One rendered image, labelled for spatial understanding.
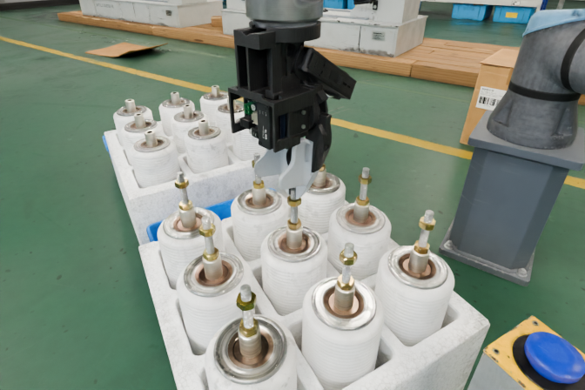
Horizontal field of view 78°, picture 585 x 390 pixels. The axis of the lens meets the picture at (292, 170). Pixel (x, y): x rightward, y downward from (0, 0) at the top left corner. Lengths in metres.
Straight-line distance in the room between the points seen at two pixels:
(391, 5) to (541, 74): 1.75
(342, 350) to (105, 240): 0.72
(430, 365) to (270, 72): 0.39
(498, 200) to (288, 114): 0.58
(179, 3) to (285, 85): 3.24
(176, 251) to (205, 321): 0.12
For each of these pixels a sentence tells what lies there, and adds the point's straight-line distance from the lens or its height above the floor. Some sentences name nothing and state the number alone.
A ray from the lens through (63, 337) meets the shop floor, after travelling 0.84.
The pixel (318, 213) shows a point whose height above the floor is 0.22.
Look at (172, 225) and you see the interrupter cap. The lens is 0.58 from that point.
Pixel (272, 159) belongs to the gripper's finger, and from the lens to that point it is 0.45.
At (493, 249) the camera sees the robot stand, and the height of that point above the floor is 0.06.
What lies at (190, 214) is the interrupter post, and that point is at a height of 0.27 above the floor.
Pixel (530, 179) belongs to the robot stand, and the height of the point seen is 0.24.
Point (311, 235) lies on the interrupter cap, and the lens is 0.53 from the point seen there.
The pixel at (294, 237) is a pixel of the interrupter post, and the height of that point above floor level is 0.27.
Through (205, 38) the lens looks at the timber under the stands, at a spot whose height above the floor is 0.04.
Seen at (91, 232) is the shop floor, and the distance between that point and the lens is 1.06.
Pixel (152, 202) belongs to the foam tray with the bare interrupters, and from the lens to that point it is 0.82.
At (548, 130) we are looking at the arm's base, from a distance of 0.80.
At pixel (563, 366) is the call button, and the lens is 0.38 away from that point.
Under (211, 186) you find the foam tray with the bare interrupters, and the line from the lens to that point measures 0.85.
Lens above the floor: 0.60
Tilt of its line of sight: 30 degrees down
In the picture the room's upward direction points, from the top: straight up
